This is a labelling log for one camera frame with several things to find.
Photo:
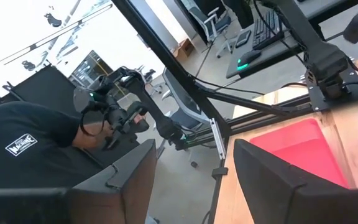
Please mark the grey mesh office chair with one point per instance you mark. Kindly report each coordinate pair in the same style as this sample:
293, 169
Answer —
182, 99

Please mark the black side desk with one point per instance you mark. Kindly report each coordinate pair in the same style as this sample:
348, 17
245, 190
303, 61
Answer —
272, 55

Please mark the silver frame bracket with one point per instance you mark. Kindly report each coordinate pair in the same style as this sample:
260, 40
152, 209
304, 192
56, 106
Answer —
217, 140

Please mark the white office chair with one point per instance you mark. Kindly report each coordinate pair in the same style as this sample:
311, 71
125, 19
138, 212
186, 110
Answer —
210, 21

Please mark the black keyboard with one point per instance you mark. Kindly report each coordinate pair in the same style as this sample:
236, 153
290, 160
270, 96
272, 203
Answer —
266, 29

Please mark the person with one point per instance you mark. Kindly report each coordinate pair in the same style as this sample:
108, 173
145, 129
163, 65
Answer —
26, 149

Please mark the red translucent plastic bin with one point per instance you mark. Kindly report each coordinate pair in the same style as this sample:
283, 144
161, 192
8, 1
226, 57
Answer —
306, 149

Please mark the black panel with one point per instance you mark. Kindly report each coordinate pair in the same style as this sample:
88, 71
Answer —
42, 88

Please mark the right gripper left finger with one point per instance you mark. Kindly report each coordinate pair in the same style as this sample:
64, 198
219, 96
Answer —
129, 186

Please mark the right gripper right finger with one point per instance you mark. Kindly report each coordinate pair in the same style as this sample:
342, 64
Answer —
275, 193

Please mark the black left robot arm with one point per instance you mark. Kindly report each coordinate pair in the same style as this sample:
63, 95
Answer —
325, 62

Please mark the black phone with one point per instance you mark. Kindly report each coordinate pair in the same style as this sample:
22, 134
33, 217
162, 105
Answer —
243, 38

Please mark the black aluminium table frame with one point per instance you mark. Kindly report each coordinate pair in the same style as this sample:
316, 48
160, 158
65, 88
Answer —
172, 62

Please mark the cardboard box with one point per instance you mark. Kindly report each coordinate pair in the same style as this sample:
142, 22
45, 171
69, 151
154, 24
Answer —
183, 49

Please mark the black computer mouse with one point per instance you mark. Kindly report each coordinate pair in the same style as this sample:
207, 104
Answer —
249, 57

